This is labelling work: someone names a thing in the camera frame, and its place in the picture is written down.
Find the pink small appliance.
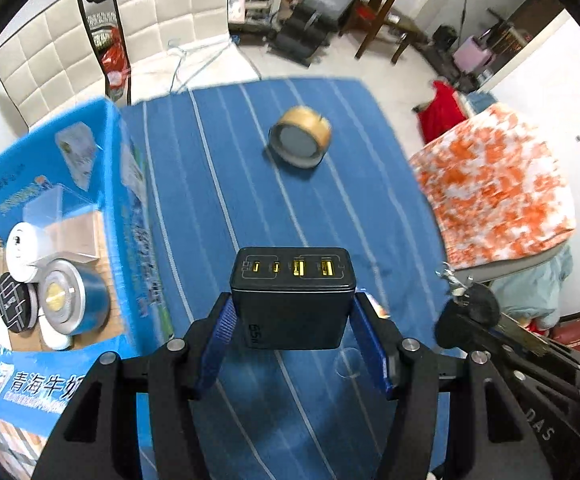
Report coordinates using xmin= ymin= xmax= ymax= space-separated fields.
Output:
xmin=453 ymin=36 xmax=494 ymax=74

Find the right white padded chair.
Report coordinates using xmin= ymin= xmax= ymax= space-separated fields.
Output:
xmin=112 ymin=0 xmax=264 ymax=106

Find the teal blanket pile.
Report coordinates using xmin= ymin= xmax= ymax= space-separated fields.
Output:
xmin=491 ymin=245 xmax=573 ymax=330

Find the gold tape roll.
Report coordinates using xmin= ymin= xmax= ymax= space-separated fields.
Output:
xmin=268 ymin=105 xmax=332 ymax=169

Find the black weight bench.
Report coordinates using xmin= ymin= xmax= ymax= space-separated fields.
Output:
xmin=268 ymin=0 xmax=356 ymax=67

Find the blue milk carton box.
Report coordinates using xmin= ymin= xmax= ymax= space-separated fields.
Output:
xmin=0 ymin=98 xmax=175 ymax=437

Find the floral gift bag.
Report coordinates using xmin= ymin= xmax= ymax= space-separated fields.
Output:
xmin=227 ymin=0 xmax=247 ymax=24

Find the silver round metal tin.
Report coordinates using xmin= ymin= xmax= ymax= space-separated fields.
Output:
xmin=38 ymin=259 xmax=110 ymax=336

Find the black car key bunch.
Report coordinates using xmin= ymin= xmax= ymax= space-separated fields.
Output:
xmin=435 ymin=262 xmax=500 ymax=328

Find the red cloth item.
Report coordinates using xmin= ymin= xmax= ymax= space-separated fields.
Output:
xmin=412 ymin=79 xmax=468 ymax=144

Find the white earbud case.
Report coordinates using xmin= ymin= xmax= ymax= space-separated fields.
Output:
xmin=38 ymin=315 xmax=73 ymax=351

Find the white tin black lid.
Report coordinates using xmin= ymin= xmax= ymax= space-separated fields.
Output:
xmin=0 ymin=272 xmax=39 ymax=334

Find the blue striped tablecloth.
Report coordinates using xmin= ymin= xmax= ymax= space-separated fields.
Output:
xmin=133 ymin=78 xmax=447 ymax=479

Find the white round labelled tin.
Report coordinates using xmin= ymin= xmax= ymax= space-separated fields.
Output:
xmin=5 ymin=222 xmax=53 ymax=283

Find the clear plastic box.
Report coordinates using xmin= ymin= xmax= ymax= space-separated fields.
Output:
xmin=23 ymin=184 xmax=100 ymax=266

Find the plaid checkered cloth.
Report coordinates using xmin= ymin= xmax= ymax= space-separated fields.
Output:
xmin=0 ymin=418 xmax=47 ymax=479

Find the black usb charger block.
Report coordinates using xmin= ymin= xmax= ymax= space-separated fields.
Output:
xmin=230 ymin=247 xmax=356 ymax=350

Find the left white padded chair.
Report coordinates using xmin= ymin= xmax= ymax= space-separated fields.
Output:
xmin=0 ymin=0 xmax=108 ymax=129

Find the brown wooden chair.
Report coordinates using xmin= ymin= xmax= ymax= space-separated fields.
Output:
xmin=339 ymin=0 xmax=427 ymax=65

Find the white padded chair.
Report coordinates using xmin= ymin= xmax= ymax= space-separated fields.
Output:
xmin=112 ymin=0 xmax=264 ymax=106
xmin=0 ymin=0 xmax=108 ymax=129

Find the red plastic bag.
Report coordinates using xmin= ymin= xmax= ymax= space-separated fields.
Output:
xmin=87 ymin=11 xmax=130 ymax=105

